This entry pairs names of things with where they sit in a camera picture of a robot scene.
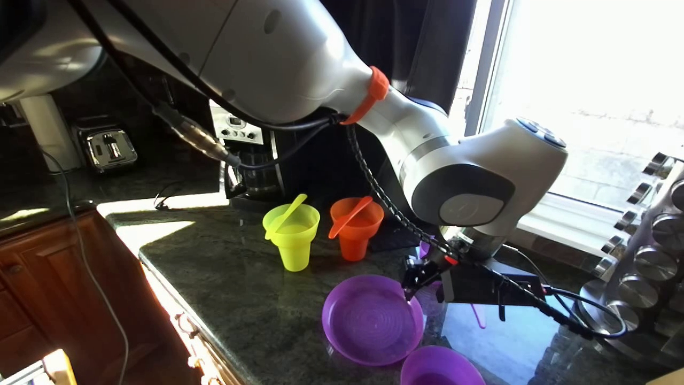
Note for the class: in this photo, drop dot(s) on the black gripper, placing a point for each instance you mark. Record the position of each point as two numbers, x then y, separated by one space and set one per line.
491 281

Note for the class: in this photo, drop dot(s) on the purple plastic plate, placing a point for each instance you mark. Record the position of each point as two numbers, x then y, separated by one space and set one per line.
371 321

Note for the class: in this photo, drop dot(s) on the purple plastic bowl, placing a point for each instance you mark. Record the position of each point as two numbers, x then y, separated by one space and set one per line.
440 369

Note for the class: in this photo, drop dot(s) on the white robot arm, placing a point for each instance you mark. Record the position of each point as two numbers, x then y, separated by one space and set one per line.
300 49

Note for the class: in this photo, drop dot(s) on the orange plastic cup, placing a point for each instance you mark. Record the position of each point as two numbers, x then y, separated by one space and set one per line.
353 238

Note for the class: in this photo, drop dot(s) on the orange plastic spoon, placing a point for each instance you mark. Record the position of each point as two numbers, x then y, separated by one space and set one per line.
351 217

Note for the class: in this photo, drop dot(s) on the yellow-green plastic cup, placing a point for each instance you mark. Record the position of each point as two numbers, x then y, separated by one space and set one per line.
294 246

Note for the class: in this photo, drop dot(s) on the yellow-green plastic spoon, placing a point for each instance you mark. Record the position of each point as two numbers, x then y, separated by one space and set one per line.
284 215

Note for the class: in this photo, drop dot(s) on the stainless steel coffee maker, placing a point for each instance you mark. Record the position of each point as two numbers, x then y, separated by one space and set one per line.
241 164

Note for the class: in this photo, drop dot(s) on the dark curtain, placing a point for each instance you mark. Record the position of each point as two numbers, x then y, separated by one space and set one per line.
407 34

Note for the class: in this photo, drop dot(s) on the bright window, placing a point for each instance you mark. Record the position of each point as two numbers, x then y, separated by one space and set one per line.
611 72

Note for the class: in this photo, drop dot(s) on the chrome toaster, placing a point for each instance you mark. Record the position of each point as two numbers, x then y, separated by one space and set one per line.
107 149

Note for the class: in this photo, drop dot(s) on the brown wooden cabinet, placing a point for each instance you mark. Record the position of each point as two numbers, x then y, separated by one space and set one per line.
55 300

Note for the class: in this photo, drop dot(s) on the pale wooden board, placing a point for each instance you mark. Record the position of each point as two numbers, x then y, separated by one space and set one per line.
42 371

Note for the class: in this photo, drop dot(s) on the white cylindrical container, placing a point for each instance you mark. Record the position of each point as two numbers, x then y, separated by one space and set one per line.
50 132

